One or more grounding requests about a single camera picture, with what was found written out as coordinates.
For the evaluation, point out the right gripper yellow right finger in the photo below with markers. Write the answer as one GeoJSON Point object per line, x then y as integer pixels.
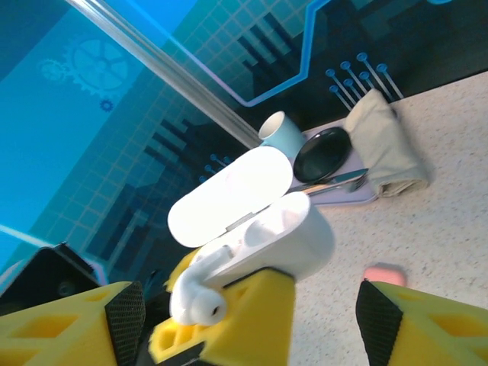
{"type": "Point", "coordinates": [438, 331]}

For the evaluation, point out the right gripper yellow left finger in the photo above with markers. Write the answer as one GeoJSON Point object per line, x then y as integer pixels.
{"type": "Point", "coordinates": [57, 335]}

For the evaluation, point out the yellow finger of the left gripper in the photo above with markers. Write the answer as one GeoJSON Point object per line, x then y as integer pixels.
{"type": "Point", "coordinates": [181, 272]}
{"type": "Point", "coordinates": [251, 324]}

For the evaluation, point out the pink eraser block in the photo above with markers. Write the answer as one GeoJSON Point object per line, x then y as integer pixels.
{"type": "Point", "coordinates": [385, 274]}

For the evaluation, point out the white earbud charging case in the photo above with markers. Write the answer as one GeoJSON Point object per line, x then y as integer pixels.
{"type": "Point", "coordinates": [236, 190]}

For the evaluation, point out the light wooden chopstick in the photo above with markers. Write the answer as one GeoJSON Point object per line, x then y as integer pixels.
{"type": "Point", "coordinates": [316, 187]}

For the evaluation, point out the lilac serving tray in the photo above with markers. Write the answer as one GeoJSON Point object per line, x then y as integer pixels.
{"type": "Point", "coordinates": [358, 192]}

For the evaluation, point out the steel fork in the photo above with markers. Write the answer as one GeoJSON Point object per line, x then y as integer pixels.
{"type": "Point", "coordinates": [352, 186]}

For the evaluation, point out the light blue mug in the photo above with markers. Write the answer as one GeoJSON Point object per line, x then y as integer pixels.
{"type": "Point", "coordinates": [284, 133]}

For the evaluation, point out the steel table knife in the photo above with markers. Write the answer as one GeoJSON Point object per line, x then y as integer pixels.
{"type": "Point", "coordinates": [348, 175]}

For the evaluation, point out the black round plate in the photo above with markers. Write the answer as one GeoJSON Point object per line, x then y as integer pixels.
{"type": "Point", "coordinates": [324, 154]}

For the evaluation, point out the beige folded cloth napkin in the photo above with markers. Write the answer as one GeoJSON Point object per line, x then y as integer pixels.
{"type": "Point", "coordinates": [385, 145]}

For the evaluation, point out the aluminium frame post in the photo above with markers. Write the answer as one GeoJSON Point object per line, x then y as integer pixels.
{"type": "Point", "coordinates": [171, 65]}

